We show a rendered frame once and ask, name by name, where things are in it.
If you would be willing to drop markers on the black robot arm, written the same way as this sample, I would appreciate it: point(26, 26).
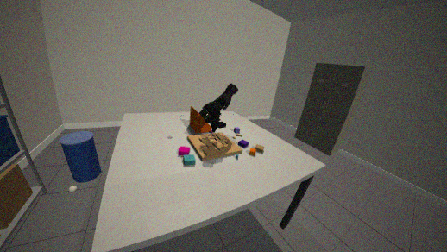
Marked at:
point(214, 107)

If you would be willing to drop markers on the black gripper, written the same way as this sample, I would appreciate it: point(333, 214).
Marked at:
point(216, 124)

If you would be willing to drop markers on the magenta block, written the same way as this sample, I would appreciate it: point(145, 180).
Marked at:
point(183, 150)

